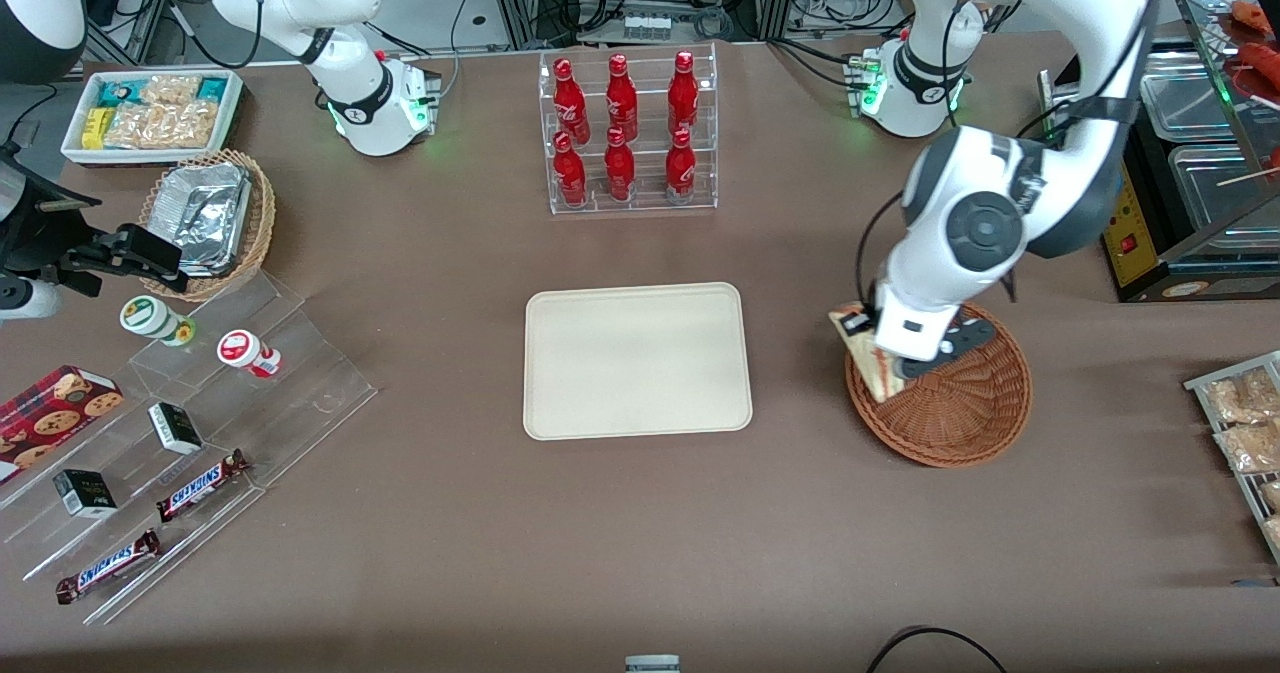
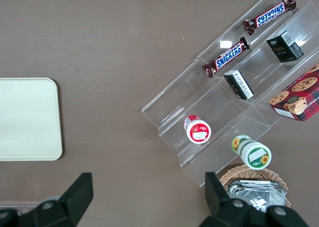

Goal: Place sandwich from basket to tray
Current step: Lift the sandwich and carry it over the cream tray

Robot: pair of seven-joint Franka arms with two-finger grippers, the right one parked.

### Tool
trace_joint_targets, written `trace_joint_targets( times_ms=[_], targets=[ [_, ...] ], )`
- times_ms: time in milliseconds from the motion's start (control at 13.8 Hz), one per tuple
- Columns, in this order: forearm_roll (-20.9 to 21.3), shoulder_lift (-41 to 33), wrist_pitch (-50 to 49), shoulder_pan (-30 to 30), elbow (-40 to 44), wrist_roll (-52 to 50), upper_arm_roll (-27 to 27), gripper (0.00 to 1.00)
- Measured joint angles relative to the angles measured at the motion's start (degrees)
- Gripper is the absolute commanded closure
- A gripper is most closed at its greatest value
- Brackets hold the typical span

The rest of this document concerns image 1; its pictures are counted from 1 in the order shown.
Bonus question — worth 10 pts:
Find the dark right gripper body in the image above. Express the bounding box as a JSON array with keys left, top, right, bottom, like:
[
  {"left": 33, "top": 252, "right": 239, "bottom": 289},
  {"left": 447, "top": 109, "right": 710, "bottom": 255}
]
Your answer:
[{"left": 0, "top": 153, "right": 101, "bottom": 276}]

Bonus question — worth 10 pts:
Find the triangular sandwich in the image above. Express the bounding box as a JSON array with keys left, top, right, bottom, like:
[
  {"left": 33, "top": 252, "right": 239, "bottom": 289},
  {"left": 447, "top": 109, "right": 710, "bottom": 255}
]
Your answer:
[{"left": 828, "top": 303, "right": 906, "bottom": 404}]

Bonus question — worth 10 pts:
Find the aluminium foil tray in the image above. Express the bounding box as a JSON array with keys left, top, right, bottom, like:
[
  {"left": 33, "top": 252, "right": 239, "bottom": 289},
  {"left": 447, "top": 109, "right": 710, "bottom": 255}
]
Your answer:
[{"left": 152, "top": 163, "right": 253, "bottom": 276}]

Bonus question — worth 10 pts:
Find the round brown wicker basket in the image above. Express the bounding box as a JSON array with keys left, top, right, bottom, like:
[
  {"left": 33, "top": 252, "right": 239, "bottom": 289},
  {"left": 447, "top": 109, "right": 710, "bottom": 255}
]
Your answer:
[{"left": 845, "top": 298, "right": 1033, "bottom": 469}]

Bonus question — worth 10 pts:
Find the light tan wicker basket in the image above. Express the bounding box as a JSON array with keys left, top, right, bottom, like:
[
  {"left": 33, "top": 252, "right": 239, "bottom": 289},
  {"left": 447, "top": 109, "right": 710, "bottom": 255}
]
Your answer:
[{"left": 138, "top": 149, "right": 277, "bottom": 302}]

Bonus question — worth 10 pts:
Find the beige plastic tray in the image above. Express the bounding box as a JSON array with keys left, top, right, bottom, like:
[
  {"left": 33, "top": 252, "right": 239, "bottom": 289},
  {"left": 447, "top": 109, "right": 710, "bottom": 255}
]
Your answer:
[{"left": 523, "top": 282, "right": 754, "bottom": 442}]

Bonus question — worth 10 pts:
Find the green lid yogurt cup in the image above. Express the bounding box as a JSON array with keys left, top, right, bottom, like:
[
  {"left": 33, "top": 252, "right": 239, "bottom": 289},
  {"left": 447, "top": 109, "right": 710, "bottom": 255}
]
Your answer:
[{"left": 120, "top": 295, "right": 197, "bottom": 347}]

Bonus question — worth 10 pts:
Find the white snack bin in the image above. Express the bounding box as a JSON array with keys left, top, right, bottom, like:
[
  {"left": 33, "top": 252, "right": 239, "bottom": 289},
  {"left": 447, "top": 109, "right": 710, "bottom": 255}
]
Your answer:
[{"left": 60, "top": 69, "right": 246, "bottom": 168}]

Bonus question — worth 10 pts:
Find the large clear cracker bag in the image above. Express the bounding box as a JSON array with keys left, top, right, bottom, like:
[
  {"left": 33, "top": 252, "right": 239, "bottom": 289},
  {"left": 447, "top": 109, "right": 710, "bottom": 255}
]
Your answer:
[{"left": 105, "top": 103, "right": 217, "bottom": 150}]

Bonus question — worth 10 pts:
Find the red lid yogurt cup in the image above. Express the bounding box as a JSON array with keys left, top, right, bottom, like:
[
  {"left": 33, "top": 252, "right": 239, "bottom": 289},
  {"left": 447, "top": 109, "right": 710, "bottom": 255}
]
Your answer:
[{"left": 217, "top": 329, "right": 283, "bottom": 379}]

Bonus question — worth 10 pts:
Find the red tartan cookie box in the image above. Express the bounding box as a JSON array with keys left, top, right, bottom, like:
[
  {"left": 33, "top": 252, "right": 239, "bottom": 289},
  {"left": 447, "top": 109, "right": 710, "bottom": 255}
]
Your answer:
[{"left": 0, "top": 365, "right": 125, "bottom": 484}]

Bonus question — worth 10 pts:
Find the small clear cracker bag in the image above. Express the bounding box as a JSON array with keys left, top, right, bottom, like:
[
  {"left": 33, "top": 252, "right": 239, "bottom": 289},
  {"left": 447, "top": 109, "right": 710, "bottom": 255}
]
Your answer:
[{"left": 140, "top": 75, "right": 201, "bottom": 106}]

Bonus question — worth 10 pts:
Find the small black box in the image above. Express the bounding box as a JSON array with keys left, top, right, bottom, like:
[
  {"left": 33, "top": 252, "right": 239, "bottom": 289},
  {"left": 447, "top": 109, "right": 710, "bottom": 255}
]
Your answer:
[
  {"left": 52, "top": 469, "right": 118, "bottom": 520},
  {"left": 148, "top": 402, "right": 204, "bottom": 455}
]

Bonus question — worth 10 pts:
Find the clear acrylic stepped shelf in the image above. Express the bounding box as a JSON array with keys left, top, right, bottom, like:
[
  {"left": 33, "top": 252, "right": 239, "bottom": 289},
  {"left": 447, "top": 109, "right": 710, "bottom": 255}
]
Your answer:
[{"left": 0, "top": 271, "right": 379, "bottom": 626}]

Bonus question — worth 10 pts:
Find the red cola bottle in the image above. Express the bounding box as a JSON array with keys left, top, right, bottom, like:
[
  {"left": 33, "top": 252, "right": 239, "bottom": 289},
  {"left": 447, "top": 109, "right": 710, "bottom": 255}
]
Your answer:
[
  {"left": 553, "top": 131, "right": 588, "bottom": 207},
  {"left": 604, "top": 127, "right": 636, "bottom": 202},
  {"left": 553, "top": 58, "right": 589, "bottom": 144},
  {"left": 606, "top": 53, "right": 639, "bottom": 142},
  {"left": 666, "top": 128, "right": 697, "bottom": 204},
  {"left": 668, "top": 50, "right": 700, "bottom": 137}
]

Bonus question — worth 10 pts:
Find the snickers chocolate bar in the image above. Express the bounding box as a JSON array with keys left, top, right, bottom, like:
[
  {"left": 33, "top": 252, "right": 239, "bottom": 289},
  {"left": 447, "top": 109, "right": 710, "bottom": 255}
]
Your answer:
[
  {"left": 55, "top": 529, "right": 163, "bottom": 605},
  {"left": 156, "top": 449, "right": 251, "bottom": 524}
]

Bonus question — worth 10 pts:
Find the clear acrylic bottle rack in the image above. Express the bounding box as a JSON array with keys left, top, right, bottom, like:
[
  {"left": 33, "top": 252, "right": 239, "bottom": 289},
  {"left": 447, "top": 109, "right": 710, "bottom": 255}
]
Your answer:
[{"left": 538, "top": 43, "right": 719, "bottom": 216}]

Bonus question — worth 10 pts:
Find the steel warmer pan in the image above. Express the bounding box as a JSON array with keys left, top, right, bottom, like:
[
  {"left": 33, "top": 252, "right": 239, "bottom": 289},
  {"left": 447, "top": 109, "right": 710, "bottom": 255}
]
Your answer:
[
  {"left": 1140, "top": 48, "right": 1238, "bottom": 144},
  {"left": 1168, "top": 143, "right": 1280, "bottom": 239}
]

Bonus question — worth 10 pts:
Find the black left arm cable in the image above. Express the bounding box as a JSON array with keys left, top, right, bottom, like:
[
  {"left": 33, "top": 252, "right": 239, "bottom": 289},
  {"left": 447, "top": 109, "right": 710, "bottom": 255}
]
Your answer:
[{"left": 855, "top": 0, "right": 1176, "bottom": 304}]

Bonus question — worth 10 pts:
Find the black floor cable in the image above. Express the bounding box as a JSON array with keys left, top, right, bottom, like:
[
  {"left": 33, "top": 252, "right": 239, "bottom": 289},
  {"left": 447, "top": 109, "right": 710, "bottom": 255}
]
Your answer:
[{"left": 865, "top": 626, "right": 1011, "bottom": 673}]

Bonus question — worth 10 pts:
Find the metal wire rack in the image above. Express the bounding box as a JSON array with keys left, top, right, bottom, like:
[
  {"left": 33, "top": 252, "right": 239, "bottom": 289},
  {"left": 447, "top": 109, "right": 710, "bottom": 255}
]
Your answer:
[{"left": 1184, "top": 351, "right": 1280, "bottom": 566}]

